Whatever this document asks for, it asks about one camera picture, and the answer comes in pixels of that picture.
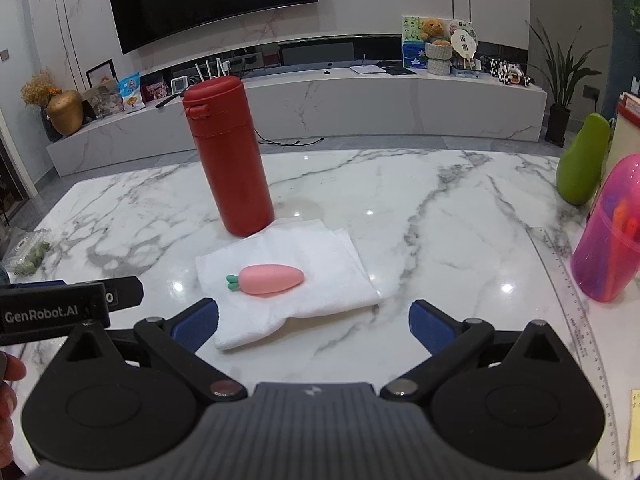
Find green and blue painting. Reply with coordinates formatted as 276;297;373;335
401;15;431;69

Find green leafy floor plant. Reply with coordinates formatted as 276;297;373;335
525;19;608;111

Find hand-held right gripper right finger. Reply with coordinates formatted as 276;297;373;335
381;300;576;403

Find round white hand fan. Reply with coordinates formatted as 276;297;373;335
448;19;478;69

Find blue snack bag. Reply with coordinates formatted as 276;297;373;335
118;72;147;113

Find gold round vase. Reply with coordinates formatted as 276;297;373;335
47;90;85;137

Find green curved vase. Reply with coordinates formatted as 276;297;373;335
556;113;612;206

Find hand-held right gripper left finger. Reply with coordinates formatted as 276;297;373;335
50;297;248;403

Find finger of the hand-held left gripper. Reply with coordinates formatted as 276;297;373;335
104;276;144;312

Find black power cable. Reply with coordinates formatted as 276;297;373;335
255;127;326;147

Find white cloth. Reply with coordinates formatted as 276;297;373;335
195;217;382;351

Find clear plastic ruler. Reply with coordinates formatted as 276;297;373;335
529;227;622;476

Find camouflage patterned picture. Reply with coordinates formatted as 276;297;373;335
82;84;124;120

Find red thermos bottle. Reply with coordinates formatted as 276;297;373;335
182;75;275;238

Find black plant pot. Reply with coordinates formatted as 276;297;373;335
544;105;572;147

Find white marble television cabinet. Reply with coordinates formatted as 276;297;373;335
46;35;548;177

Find black and white figurines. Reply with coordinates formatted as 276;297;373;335
487;57;533;88

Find white jug with red lid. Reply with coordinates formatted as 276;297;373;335
602;91;640;196

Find pink translucent pen container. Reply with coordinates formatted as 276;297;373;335
571;154;640;303

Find brown teddy bear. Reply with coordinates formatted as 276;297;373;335
419;18;451;46

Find white router with antennas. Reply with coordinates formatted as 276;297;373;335
192;59;231;83

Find person's left hand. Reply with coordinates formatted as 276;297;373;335
0;352;27;466

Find black picture frame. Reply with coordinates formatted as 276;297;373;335
86;59;117;91

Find pink carrot toy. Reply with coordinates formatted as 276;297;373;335
226;264;305;296

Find clear bag of greens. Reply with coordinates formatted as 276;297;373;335
2;227;51;277

